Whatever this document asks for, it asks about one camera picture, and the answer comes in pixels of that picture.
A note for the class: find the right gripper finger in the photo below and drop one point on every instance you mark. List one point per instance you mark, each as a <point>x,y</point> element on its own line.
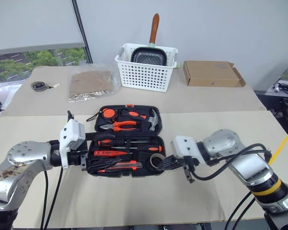
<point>174,159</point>
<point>170,167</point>

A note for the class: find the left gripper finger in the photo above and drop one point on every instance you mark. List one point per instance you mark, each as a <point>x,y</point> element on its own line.
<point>100,166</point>
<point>96,136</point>

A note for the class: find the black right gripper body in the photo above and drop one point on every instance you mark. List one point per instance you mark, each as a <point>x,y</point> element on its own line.
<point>189,171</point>

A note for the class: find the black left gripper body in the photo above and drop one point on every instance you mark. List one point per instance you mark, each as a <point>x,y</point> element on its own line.
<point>75,159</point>

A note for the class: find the orange voltage tester pen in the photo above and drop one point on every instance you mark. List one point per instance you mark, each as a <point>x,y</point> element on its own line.
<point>105,152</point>

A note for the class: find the grey tape roll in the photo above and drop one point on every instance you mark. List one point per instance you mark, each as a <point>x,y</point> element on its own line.
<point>150,163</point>

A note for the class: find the orange black utility knife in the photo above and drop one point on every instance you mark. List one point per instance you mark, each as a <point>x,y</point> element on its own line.
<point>124,164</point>

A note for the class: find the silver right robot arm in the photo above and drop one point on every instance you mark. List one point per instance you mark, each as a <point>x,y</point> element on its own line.
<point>254,165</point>

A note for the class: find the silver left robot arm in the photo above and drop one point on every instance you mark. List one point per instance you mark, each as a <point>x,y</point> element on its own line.
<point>21,155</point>

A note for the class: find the black plastic tool case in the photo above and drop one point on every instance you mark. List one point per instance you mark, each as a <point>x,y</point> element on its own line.
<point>127,158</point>

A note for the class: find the orange black tape measure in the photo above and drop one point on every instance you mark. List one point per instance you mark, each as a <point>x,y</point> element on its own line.
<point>108,113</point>

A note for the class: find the steel claw hammer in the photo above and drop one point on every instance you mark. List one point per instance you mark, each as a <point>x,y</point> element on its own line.
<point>154,119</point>

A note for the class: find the clear bag with brown paper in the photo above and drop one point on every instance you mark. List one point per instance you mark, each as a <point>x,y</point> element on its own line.
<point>90,82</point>

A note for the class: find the white perforated plastic basket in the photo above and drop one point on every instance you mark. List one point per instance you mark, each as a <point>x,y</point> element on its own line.
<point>144,77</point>

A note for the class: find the round black reel with tag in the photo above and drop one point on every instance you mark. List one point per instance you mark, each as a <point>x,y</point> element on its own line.
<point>38,85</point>

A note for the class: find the flat brown cardboard box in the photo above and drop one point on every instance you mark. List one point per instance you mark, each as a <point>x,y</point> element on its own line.
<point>210,72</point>

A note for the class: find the white roller blind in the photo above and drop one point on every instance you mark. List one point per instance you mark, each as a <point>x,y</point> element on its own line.
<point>31,22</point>

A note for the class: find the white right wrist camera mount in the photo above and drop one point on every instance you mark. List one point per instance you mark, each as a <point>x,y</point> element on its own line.
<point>183,147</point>

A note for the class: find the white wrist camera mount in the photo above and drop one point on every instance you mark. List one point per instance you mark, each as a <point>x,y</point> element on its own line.
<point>70,136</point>
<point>183,147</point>

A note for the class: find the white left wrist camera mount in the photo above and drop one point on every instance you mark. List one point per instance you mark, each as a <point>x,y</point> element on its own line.
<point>70,136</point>

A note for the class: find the black window frame pole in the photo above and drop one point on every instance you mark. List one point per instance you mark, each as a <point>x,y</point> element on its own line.
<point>82,28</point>

